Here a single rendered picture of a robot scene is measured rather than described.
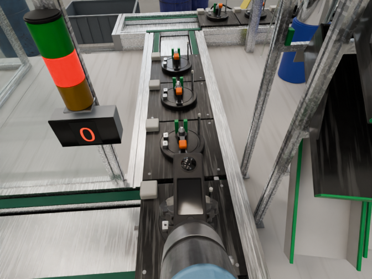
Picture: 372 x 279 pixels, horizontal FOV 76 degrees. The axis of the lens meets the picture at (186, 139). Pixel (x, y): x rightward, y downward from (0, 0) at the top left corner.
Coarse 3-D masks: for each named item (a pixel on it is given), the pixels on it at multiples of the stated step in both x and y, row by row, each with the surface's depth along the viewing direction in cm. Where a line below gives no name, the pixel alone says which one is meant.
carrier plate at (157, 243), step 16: (160, 192) 64; (208, 192) 64; (224, 192) 64; (144, 208) 61; (224, 208) 60; (144, 224) 58; (224, 224) 57; (144, 240) 55; (160, 240) 55; (224, 240) 55; (240, 240) 55; (144, 256) 53; (160, 256) 53; (240, 256) 52; (144, 272) 50; (160, 272) 50; (240, 272) 50
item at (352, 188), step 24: (312, 48) 42; (336, 72) 45; (336, 96) 43; (360, 96) 43; (312, 120) 40; (336, 120) 42; (360, 120) 41; (312, 144) 40; (336, 144) 40; (360, 144) 40; (312, 168) 39; (336, 168) 39; (360, 168) 39; (336, 192) 38; (360, 192) 38
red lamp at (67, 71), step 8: (64, 56) 36; (72, 56) 37; (48, 64) 36; (56, 64) 36; (64, 64) 36; (72, 64) 37; (80, 64) 39; (56, 72) 37; (64, 72) 37; (72, 72) 38; (80, 72) 39; (56, 80) 38; (64, 80) 38; (72, 80) 38; (80, 80) 40
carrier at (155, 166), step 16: (160, 128) 81; (176, 128) 75; (192, 128) 78; (208, 128) 81; (160, 144) 73; (176, 144) 73; (192, 144) 73; (208, 144) 75; (144, 160) 72; (160, 160) 72; (208, 160) 71; (144, 176) 68; (160, 176) 67; (208, 176) 67; (224, 176) 68
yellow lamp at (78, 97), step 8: (64, 88) 39; (72, 88) 39; (80, 88) 40; (88, 88) 42; (64, 96) 40; (72, 96) 40; (80, 96) 41; (88, 96) 42; (72, 104) 41; (80, 104) 42; (88, 104) 43
